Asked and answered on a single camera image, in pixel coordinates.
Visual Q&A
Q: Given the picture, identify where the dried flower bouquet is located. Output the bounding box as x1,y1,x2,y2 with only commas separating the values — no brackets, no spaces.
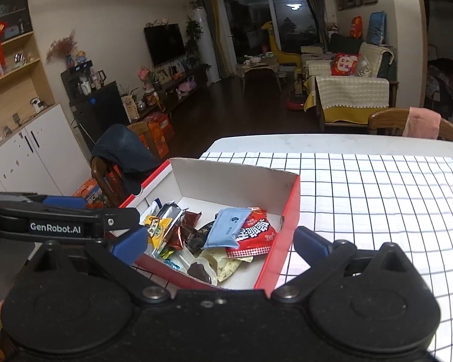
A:
46,30,78,65

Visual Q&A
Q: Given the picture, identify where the sofa with cream cover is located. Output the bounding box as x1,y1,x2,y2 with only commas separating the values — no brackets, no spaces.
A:
300,32,399,127

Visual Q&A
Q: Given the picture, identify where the red ride-on toy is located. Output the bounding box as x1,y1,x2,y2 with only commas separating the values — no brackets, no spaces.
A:
286,94,306,112

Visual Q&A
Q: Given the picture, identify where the dark television console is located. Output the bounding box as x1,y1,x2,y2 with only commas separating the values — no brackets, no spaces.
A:
136,68,212,117

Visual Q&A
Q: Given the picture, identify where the orange and blue carton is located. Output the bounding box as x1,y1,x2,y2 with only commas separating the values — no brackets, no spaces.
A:
73,177,112,209

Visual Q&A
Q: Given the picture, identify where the white cabinet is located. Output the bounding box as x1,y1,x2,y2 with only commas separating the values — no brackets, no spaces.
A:
0,103,91,197

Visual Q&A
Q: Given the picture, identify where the silver and red snack packet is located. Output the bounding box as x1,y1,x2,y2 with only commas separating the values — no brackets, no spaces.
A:
147,202,189,257

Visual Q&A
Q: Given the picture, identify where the dark blue jacket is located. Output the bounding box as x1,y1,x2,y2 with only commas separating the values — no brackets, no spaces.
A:
92,124,161,193

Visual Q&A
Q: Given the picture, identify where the red and white cardboard box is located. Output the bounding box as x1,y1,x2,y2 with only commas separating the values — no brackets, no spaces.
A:
117,157,300,291

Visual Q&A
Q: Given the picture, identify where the cream snack packet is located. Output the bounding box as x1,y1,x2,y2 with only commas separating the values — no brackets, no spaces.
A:
202,247,253,283

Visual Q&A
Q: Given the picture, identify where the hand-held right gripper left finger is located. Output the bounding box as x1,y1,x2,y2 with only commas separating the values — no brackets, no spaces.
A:
32,227,171,304

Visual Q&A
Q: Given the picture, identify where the pink towel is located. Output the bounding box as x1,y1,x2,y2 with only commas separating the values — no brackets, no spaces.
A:
402,106,442,140

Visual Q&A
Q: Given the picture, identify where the red snack bag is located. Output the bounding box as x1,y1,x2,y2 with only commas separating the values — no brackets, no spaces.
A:
224,207,278,259

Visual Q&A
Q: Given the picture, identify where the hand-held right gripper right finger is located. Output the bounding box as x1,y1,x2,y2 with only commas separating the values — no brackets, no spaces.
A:
273,226,423,304

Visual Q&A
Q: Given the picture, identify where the light blue snack packet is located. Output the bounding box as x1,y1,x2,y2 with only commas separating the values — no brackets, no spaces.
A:
202,207,252,249

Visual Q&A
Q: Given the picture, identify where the red printed cushion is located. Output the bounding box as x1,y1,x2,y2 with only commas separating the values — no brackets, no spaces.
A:
330,53,362,77

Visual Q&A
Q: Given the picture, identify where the tall green house plant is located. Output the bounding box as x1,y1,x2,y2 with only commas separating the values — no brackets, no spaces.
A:
185,17,206,68

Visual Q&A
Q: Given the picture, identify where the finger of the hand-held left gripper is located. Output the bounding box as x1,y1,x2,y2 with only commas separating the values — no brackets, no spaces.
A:
102,208,141,233
41,195,87,209

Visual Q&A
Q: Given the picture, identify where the copper brown foil bag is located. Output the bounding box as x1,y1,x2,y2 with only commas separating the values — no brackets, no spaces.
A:
168,211,202,251

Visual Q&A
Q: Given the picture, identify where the yellow giraffe toy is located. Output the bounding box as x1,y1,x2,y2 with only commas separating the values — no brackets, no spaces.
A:
260,21,300,66

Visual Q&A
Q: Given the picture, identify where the black drinks cabinet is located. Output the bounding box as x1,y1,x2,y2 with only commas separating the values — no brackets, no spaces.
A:
60,68,131,142

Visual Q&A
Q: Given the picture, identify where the black grid white tablecloth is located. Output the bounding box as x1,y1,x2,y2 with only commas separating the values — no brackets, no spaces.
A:
199,152,453,362

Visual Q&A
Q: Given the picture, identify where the wooden wall shelf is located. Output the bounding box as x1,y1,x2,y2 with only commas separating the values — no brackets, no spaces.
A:
0,0,57,148

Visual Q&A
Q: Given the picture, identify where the dark chocolate snack packet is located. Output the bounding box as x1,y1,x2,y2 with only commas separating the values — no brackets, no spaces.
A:
185,222,216,255

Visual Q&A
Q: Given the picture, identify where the yellow snack packet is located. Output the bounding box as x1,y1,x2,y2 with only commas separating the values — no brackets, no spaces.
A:
141,214,173,251

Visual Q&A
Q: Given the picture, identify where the wooden coffee table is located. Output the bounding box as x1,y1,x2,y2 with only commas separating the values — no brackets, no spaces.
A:
236,56,282,91

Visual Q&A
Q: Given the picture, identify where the wooden dining chair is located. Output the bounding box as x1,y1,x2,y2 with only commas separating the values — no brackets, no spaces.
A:
367,107,453,143

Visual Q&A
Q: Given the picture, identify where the dark wooden chair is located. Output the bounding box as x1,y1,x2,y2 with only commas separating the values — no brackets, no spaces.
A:
91,122,163,208

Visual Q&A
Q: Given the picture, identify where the white tower air conditioner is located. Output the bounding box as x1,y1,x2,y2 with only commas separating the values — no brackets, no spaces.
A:
191,7,221,84

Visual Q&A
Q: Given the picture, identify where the flat screen television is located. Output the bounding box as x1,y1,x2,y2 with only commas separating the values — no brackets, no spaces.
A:
143,23,185,66

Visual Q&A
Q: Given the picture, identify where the white and blue snack packet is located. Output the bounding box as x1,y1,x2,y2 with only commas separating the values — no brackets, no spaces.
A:
145,198,165,219

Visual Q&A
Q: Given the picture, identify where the stack of orange cartons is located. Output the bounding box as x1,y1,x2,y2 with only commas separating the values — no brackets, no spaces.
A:
128,113,175,159

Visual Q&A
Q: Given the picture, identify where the blue cushion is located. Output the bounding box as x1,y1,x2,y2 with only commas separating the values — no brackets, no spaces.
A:
366,11,387,46

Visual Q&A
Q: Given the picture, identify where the small dark brown snack packet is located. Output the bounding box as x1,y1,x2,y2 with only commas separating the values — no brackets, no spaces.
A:
187,256,217,285

